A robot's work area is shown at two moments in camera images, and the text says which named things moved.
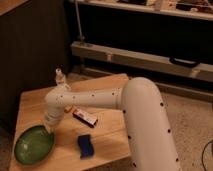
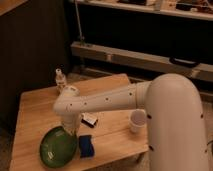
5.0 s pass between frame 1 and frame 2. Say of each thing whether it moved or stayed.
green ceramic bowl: moved
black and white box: stayed
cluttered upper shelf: stayed
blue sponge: stayed
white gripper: moved
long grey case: stayed
